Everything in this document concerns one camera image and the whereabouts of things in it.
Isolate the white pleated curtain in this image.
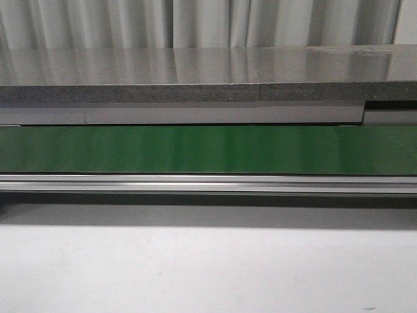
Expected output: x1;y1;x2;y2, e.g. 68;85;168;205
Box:
1;1;416;49

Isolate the grey speckled bench slab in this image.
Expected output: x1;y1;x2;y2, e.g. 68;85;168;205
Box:
1;45;416;103

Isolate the aluminium front conveyor rail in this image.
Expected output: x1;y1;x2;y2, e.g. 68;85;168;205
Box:
1;174;416;195

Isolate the grey rear conveyor rail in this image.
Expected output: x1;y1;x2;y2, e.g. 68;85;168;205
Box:
1;100;416;125

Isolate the green conveyor belt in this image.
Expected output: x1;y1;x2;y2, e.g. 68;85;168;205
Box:
1;125;416;175

